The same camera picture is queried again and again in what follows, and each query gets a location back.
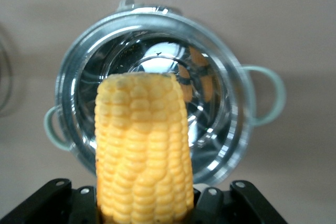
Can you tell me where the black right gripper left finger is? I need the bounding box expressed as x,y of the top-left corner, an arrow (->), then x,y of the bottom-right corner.
0,178 -> 99,224

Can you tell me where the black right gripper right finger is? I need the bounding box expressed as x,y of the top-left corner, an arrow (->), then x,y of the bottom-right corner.
193,180 -> 288,224

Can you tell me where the yellow corn cob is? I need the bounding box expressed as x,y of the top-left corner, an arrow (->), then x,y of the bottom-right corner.
94,72 -> 196,224

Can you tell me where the grey steel pot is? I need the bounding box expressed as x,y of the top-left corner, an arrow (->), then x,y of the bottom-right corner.
43,0 -> 287,186

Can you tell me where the brown table cover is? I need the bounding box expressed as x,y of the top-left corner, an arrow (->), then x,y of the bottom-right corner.
0,0 -> 336,224

